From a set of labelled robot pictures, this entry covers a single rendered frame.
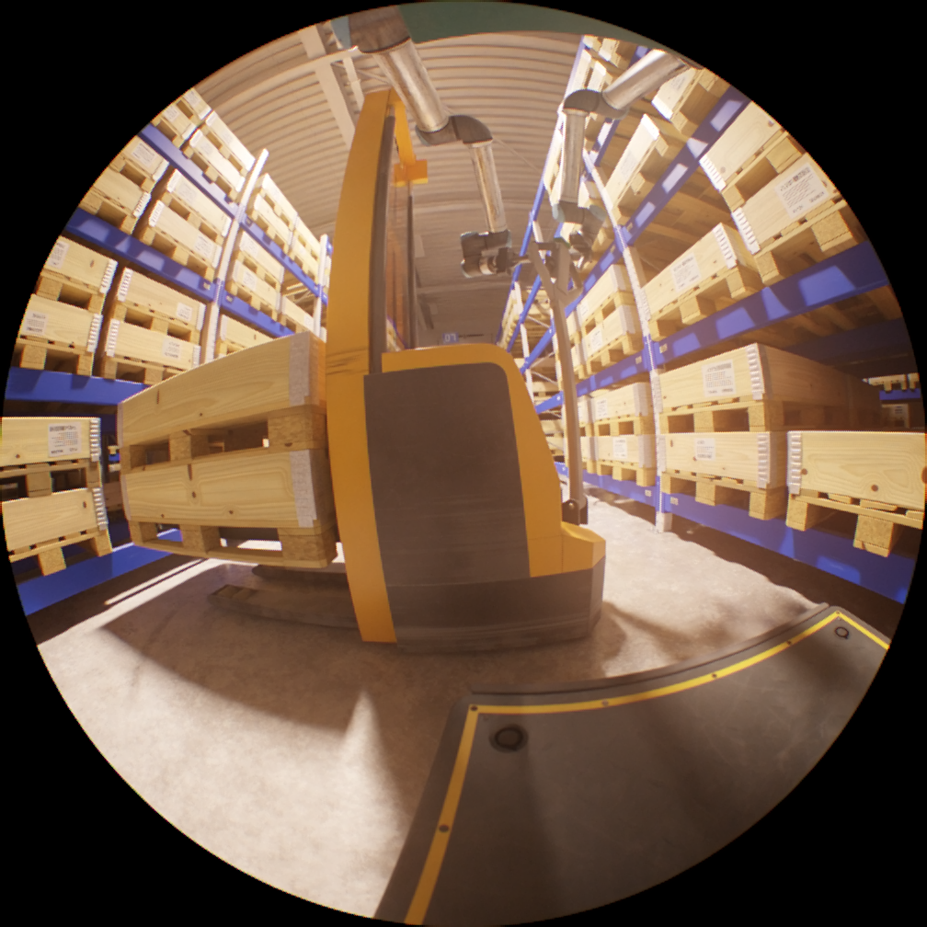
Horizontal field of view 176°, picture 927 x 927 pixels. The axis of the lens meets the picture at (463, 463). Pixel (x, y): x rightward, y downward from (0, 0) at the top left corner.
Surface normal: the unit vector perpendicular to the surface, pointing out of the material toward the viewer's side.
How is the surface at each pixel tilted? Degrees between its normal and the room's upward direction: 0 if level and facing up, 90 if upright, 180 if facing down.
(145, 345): 90
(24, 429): 90
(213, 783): 0
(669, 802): 0
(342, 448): 90
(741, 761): 0
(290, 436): 90
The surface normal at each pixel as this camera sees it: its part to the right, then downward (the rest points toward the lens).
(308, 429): 0.70, 0.00
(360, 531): -0.01, 0.07
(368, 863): -0.07, -0.99
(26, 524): 1.00, -0.07
